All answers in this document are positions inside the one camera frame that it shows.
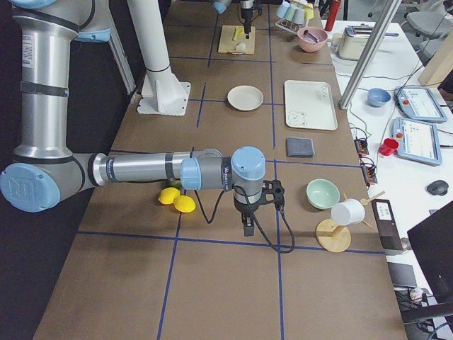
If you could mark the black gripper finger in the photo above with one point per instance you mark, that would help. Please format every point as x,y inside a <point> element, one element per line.
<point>248,221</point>

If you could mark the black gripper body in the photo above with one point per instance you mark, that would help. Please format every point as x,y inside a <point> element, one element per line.
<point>243,209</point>

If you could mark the cream round plate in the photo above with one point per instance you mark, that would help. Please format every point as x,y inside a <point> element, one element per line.
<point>245,97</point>

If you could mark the white bear serving tray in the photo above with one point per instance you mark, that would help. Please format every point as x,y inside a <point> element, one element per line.
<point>309,105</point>

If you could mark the lower yellow lemon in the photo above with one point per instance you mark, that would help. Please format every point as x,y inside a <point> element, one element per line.
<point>184,204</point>

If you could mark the yellow lemon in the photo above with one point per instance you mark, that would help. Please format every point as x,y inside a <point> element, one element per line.
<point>184,204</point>
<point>168,195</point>

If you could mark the mint green bowl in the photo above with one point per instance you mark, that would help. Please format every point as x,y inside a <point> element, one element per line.
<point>322,193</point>

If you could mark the green avocado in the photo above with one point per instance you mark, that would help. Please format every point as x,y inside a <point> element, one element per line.
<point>174,183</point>

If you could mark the upper yellow lemon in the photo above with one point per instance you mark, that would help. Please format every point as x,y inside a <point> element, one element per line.
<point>168,195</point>

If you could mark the folded grey cloth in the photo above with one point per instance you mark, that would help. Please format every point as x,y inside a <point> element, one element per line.
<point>299,147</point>

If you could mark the wooden mug tree stand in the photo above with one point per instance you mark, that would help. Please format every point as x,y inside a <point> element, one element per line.
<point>337,238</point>

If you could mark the white mug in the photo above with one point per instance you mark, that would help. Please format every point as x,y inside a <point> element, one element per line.
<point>348,212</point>

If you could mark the black power strip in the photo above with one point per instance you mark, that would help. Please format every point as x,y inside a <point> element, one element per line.
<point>368,167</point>

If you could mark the black box with label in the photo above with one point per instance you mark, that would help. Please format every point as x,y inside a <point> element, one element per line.
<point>386,226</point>

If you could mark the red cup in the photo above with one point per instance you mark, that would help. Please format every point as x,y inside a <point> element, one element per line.
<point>388,146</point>

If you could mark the wooden cutting board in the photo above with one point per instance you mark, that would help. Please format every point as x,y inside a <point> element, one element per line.
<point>227,45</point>

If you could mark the blue bowl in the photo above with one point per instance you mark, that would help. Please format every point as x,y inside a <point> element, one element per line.
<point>377,97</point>

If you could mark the pink bowl with ice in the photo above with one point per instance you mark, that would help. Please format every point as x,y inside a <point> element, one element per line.
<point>311,39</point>

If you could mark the lower teach pendant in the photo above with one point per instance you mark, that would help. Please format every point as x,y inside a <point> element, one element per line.
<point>418,141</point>

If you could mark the teach pendant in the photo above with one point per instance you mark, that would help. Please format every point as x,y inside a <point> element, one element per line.
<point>418,141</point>
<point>419,103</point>

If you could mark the black silver ice tongs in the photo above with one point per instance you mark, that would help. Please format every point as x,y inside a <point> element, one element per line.
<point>311,36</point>

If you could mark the black computer mouse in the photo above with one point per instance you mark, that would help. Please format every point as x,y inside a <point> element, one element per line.
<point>437,188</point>

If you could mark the cream toaster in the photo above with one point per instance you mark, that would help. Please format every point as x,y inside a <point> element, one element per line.
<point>353,41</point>

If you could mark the upper teach pendant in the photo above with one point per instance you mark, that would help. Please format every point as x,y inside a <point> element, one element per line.
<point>419,103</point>

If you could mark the pastel cups on rack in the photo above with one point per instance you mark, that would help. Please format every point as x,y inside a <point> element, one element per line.
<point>298,12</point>

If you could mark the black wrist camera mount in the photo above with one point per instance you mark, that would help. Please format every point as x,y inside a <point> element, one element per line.
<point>273,193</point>

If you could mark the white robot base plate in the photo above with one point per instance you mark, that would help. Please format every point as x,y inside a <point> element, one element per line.
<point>155,103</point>

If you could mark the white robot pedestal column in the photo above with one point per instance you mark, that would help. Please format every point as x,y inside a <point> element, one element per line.
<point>148,27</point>

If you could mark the aluminium frame post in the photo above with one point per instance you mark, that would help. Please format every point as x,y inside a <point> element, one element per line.
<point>388,12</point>

